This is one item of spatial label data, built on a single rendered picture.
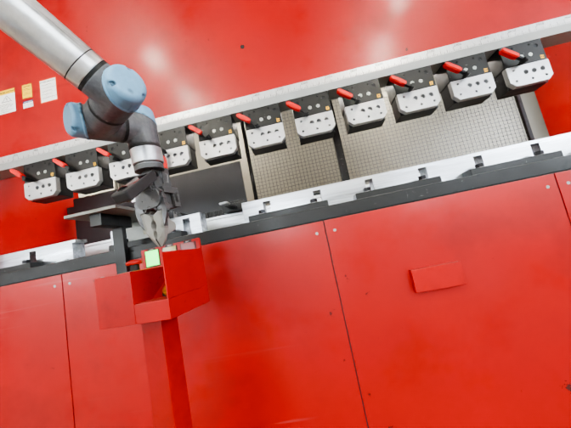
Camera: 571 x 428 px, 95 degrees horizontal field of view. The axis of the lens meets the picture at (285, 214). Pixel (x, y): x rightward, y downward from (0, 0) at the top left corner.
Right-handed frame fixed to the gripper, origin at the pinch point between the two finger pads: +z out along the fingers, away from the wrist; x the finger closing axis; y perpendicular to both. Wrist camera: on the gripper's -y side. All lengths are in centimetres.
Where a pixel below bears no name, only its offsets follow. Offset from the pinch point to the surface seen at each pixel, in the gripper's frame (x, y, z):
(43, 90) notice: 71, 34, -80
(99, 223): 29.9, 11.9, -10.6
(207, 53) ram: -5, 45, -75
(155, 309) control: -1.1, -6.5, 14.8
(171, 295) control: -4.9, -5.3, 12.6
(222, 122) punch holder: -6, 42, -44
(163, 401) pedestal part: 4.4, -3.4, 37.0
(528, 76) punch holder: -120, 58, -31
